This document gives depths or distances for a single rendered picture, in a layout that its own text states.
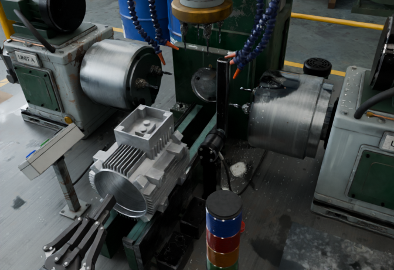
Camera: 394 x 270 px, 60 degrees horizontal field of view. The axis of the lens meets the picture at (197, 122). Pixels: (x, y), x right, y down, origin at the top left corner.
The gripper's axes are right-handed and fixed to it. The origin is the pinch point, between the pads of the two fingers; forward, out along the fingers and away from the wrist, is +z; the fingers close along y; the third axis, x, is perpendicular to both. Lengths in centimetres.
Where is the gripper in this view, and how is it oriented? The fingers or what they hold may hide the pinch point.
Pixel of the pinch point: (104, 209)
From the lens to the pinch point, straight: 84.7
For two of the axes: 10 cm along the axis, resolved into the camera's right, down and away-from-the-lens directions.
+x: 0.9, 7.1, 6.9
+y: -9.1, -2.3, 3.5
